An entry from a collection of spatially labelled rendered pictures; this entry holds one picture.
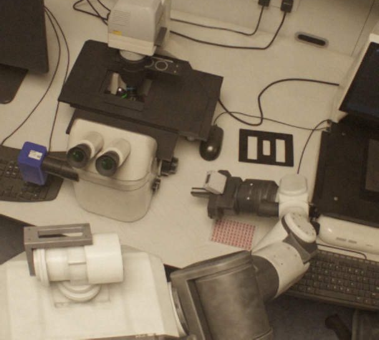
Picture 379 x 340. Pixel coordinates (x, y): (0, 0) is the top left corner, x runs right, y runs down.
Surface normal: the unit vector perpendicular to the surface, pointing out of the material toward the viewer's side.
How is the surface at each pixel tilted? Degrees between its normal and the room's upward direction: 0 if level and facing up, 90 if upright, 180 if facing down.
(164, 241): 0
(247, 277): 35
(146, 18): 73
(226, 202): 26
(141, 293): 8
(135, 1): 0
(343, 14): 90
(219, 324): 51
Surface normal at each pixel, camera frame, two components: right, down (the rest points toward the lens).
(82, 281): 0.20, 0.76
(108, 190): -0.24, 0.81
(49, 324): 0.12, -0.65
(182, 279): -0.41, 0.00
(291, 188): -0.10, -0.95
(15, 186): 0.07, -0.47
